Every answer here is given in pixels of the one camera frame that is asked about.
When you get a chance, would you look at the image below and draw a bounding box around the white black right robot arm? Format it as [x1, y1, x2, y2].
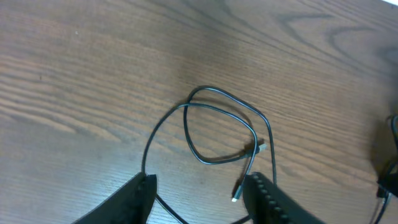
[377, 162, 397, 198]

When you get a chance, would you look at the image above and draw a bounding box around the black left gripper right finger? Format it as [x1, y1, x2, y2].
[243, 172, 323, 224]

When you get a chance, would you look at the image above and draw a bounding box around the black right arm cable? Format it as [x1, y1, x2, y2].
[373, 114, 398, 224]

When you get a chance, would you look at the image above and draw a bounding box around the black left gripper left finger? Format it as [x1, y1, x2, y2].
[75, 172, 157, 224]

